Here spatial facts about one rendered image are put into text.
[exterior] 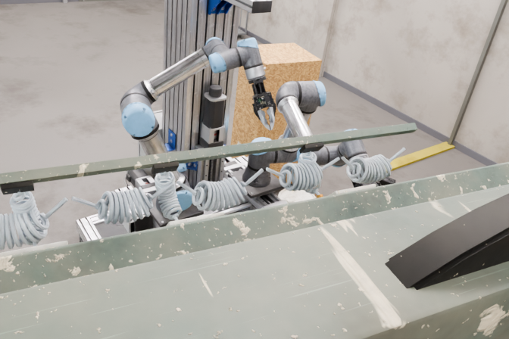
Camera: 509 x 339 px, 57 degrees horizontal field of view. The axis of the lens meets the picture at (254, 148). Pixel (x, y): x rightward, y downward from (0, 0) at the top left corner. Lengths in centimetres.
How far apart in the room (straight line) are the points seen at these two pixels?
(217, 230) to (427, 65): 522
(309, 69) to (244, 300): 344
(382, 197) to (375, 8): 544
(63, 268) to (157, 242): 14
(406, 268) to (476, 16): 526
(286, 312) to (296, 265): 4
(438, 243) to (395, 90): 587
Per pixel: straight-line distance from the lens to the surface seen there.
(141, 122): 177
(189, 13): 204
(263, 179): 242
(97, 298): 30
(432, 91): 589
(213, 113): 217
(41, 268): 77
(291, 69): 361
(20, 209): 92
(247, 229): 83
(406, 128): 121
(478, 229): 37
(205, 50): 189
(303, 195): 362
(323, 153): 182
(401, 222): 39
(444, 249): 35
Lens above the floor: 242
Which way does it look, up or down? 30 degrees down
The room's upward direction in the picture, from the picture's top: 8 degrees clockwise
